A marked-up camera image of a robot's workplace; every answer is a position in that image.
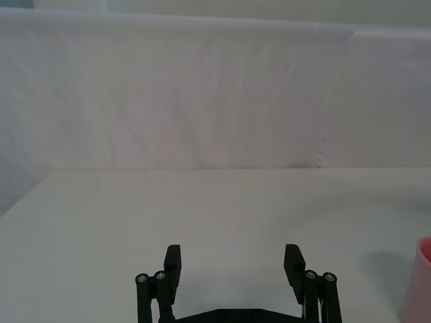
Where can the pink plastic cup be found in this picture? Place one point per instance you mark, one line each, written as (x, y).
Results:
(417, 279)

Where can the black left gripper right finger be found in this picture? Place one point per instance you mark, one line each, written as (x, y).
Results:
(309, 286)

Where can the white curtain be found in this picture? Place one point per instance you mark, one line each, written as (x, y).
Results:
(202, 94)

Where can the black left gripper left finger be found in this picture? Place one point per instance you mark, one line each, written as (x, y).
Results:
(161, 286)

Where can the white table cloth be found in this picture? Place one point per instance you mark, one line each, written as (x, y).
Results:
(215, 218)

